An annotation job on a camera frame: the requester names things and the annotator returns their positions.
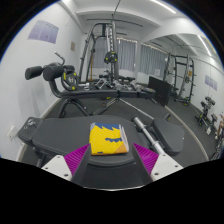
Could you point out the small purple wall poster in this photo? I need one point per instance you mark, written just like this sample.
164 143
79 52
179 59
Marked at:
211 82

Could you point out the black bench with roller pads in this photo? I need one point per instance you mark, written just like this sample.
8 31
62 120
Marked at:
100 94

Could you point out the black exercise machine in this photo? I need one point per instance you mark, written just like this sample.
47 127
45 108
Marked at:
206 111

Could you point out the wide grey curtain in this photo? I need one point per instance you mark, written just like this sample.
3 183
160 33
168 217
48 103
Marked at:
126 55

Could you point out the ceiling light strip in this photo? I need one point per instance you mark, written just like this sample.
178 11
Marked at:
163 6

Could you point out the black padded weight bench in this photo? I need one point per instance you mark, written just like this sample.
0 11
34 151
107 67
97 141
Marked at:
60 133

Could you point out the black weight plate yellow marks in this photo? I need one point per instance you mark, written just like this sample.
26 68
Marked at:
70 81

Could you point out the small brown wall sign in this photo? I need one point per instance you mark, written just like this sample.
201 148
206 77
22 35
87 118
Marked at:
72 46

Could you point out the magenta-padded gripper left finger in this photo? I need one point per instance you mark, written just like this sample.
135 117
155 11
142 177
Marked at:
76 159

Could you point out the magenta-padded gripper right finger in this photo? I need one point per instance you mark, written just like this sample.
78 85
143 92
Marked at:
147 158

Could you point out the silver barbell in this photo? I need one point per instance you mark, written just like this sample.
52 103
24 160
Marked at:
146 131

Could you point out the narrow grey curtain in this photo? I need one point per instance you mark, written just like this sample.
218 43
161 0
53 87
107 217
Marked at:
151 60

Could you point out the white wall socket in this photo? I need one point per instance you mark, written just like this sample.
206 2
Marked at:
11 132

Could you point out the orange yellow blue printed towel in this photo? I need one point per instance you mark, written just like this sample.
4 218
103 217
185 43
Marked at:
108 140

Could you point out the grey dumbbells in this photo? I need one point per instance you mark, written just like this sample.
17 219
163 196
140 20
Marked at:
130 85

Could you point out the black weight plate on machine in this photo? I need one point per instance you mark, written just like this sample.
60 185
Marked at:
110 57

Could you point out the large purple wall poster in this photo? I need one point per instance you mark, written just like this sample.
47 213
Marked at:
43 31

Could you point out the black box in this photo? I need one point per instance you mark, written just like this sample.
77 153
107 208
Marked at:
160 90

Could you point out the black squat rack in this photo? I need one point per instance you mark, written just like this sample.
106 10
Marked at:
190 80

